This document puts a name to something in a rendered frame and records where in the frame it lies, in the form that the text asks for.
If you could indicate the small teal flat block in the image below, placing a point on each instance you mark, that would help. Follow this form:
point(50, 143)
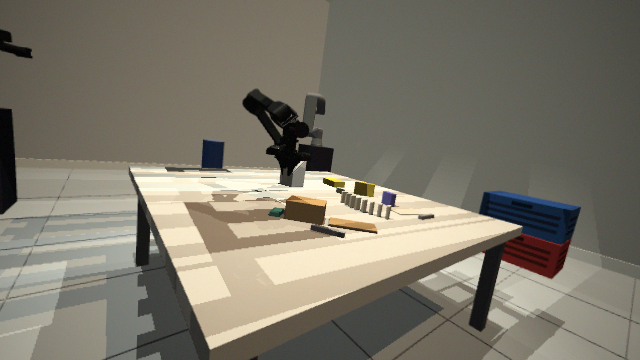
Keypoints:
point(276, 212)

